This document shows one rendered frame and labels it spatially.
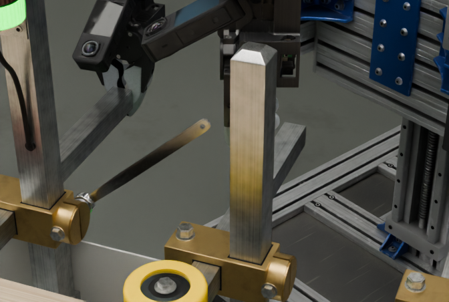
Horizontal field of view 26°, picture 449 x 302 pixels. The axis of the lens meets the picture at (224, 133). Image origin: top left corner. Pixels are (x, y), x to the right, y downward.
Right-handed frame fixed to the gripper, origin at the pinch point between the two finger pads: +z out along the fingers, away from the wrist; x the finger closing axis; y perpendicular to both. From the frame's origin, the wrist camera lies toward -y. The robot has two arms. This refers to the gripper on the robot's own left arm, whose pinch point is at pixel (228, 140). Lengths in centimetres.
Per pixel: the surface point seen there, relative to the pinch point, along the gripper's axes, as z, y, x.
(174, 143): 1.2, -6.2, 1.1
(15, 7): -18.9, -20.1, -6.9
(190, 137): 0.3, -4.3, 1.0
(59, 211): 7.7, -18.9, -3.0
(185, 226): 6.7, -4.6, -6.9
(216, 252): 7.9, -1.2, -9.7
